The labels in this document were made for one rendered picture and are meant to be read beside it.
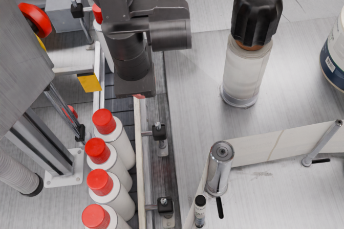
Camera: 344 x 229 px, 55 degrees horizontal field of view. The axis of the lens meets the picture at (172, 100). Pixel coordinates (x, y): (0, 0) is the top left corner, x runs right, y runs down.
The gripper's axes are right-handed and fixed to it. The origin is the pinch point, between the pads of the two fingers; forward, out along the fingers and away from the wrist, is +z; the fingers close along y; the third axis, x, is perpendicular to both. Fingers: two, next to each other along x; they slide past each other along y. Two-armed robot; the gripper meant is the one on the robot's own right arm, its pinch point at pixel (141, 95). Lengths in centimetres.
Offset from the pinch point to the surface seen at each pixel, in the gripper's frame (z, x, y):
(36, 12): -32.3, 5.6, -9.8
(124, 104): 13.7, 5.8, 6.6
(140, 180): 10.3, 2.2, -13.3
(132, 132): 13.7, 4.1, -1.0
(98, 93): 5.5, 9.9, 5.0
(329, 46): 7.0, -42.4, 11.6
